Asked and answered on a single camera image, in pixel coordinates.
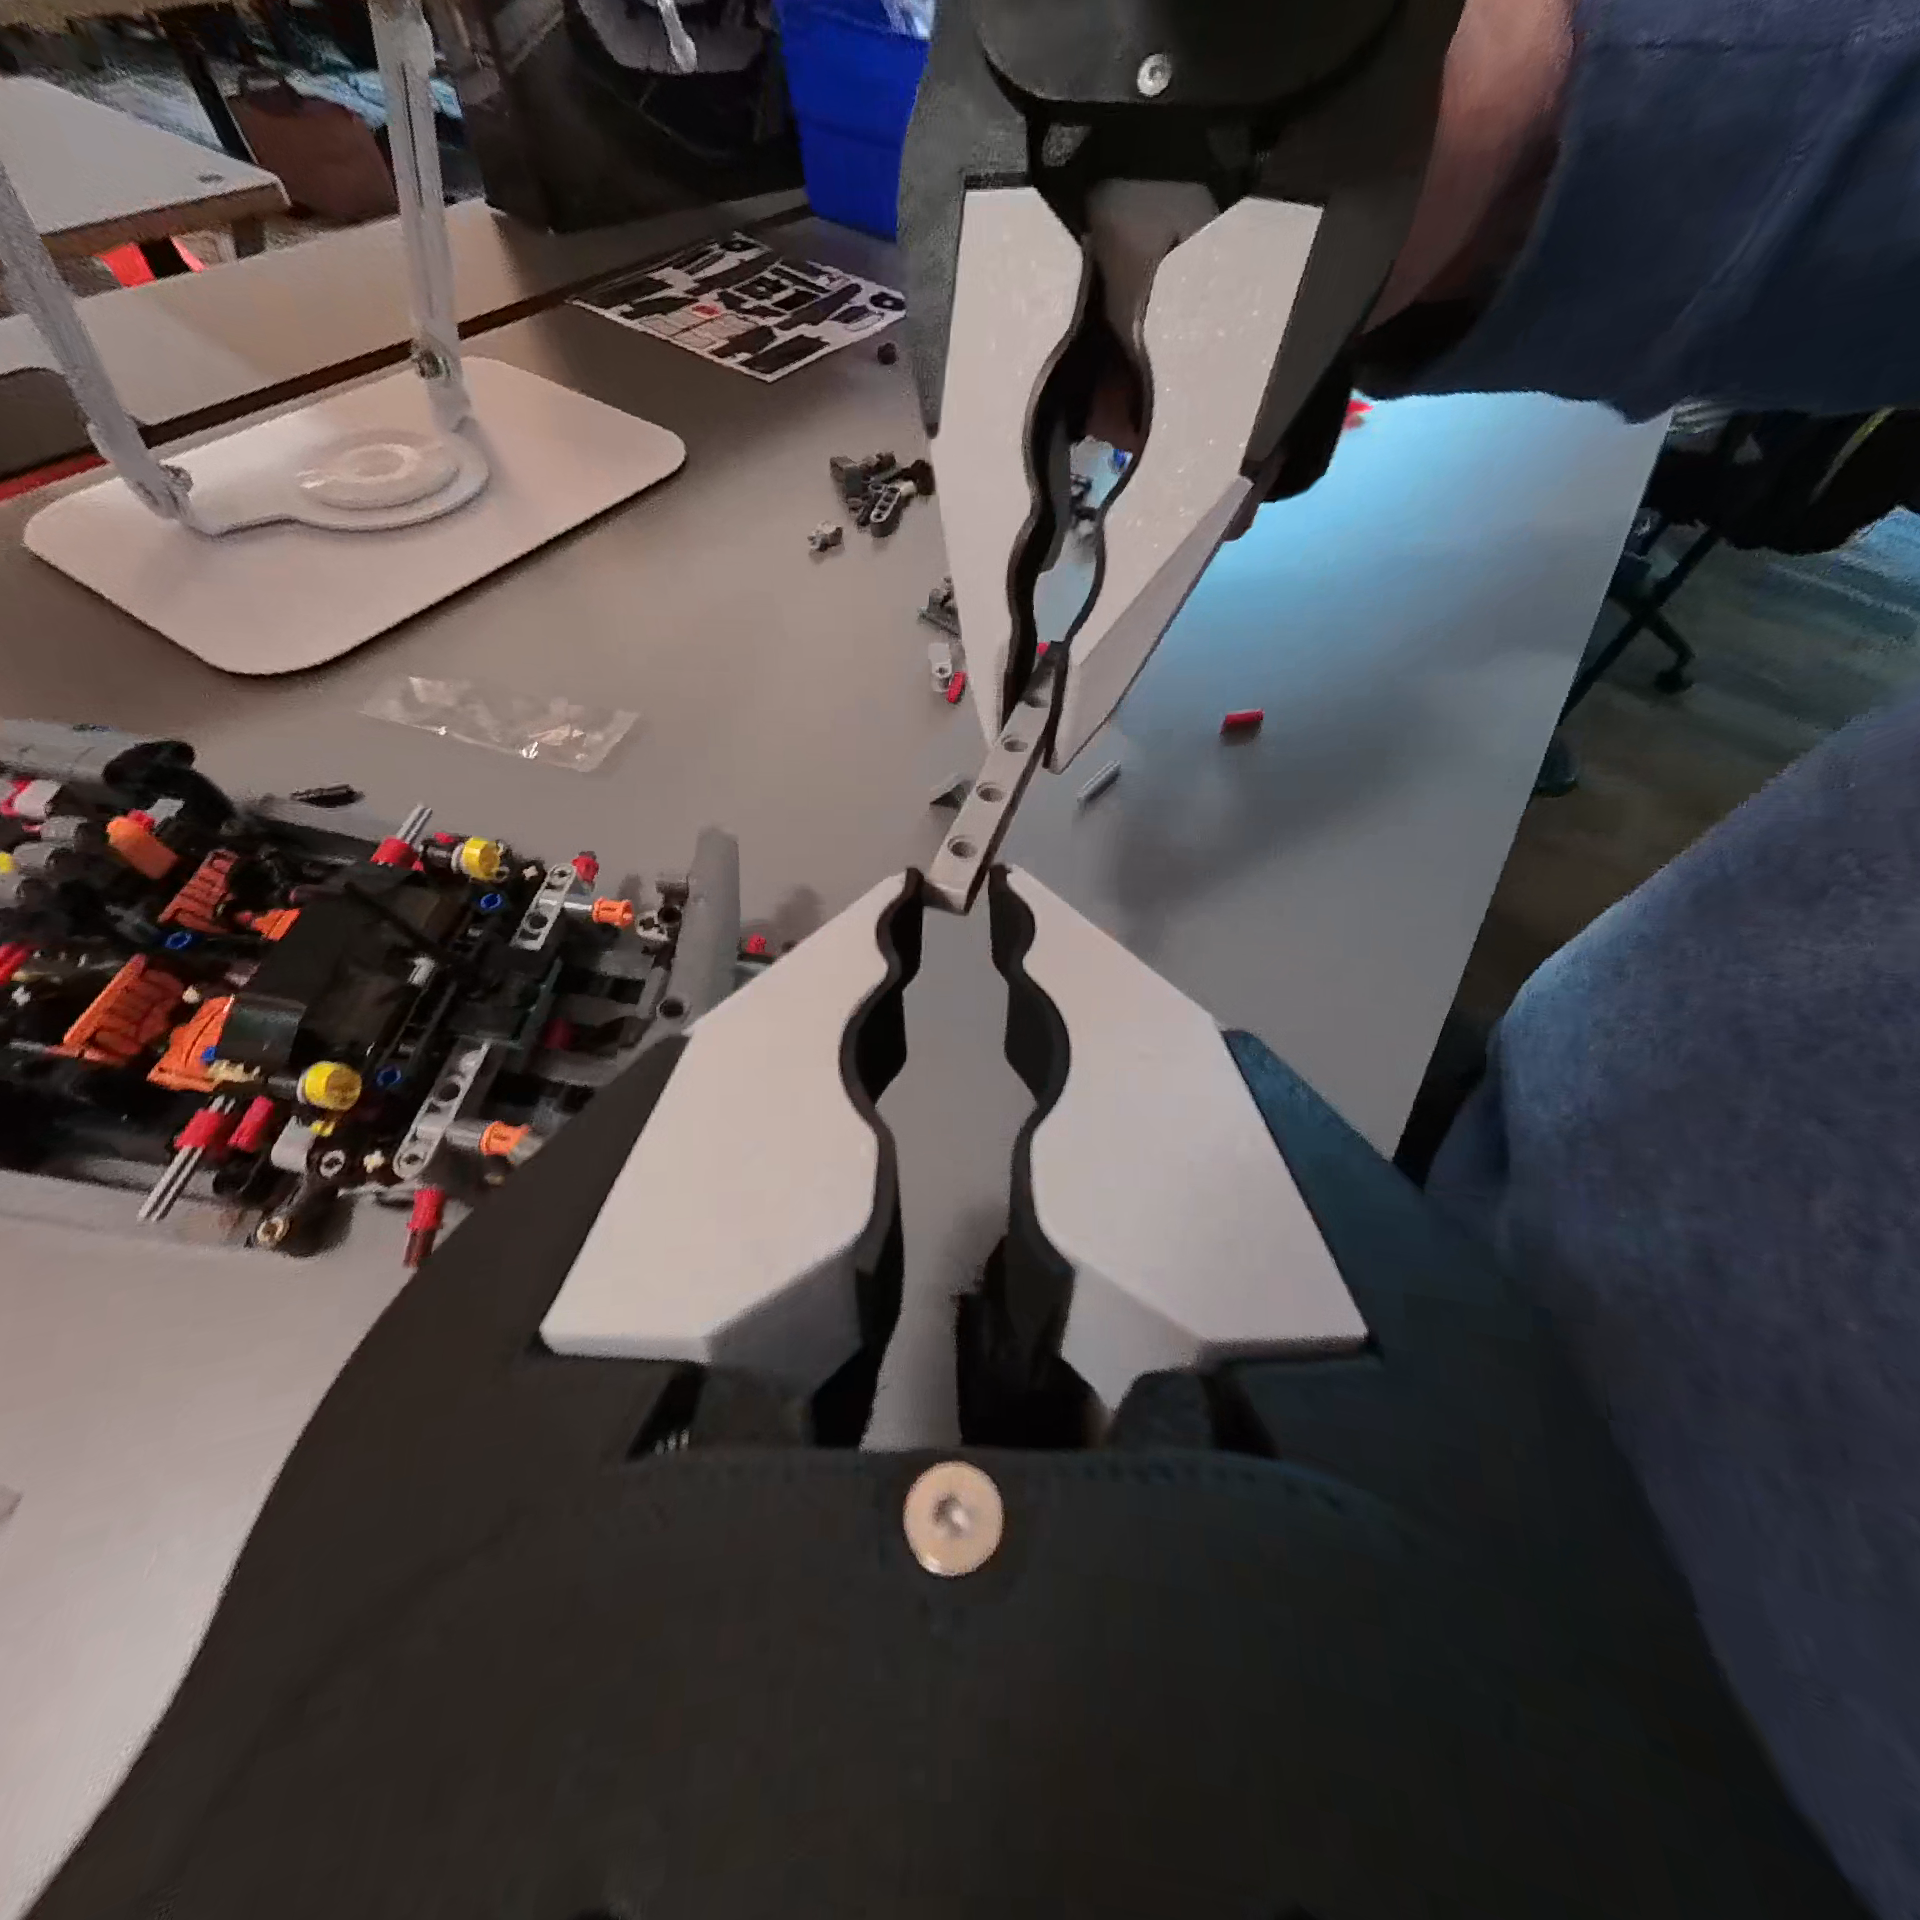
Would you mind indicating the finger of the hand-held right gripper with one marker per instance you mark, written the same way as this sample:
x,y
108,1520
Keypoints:
x,y
1222,361
982,391

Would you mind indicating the person's right forearm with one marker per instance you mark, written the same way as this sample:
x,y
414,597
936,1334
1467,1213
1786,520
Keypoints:
x,y
1726,197

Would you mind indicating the scattered loose lego pieces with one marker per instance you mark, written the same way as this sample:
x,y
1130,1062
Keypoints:
x,y
884,489

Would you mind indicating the dark bulky bag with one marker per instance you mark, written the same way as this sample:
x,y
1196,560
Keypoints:
x,y
631,121

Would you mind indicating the small black lego piece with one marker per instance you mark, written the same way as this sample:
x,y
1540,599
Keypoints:
x,y
322,795

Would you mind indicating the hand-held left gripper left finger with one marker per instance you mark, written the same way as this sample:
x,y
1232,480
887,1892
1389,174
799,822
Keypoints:
x,y
720,1187

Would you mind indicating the blue storage bin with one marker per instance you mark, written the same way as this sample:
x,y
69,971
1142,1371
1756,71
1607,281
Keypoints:
x,y
847,104

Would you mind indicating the small empty clear bag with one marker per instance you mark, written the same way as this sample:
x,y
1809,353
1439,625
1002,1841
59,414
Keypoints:
x,y
497,720

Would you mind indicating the black office chair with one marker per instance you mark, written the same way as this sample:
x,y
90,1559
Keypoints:
x,y
1769,466

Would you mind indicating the grey side table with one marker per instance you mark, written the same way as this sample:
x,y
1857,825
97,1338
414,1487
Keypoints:
x,y
120,164

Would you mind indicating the lego car chassis model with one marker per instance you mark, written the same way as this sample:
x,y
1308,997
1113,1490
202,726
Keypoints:
x,y
345,961

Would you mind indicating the grey lego beam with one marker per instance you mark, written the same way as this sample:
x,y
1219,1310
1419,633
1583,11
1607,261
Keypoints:
x,y
982,811

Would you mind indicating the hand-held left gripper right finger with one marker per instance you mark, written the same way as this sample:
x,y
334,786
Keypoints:
x,y
1186,1200

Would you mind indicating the white desk stand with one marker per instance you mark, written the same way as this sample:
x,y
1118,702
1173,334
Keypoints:
x,y
376,496

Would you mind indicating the lego sticker sheet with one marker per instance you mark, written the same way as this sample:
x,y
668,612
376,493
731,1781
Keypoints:
x,y
751,301

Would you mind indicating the person's right hand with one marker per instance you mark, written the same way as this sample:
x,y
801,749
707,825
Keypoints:
x,y
1477,151

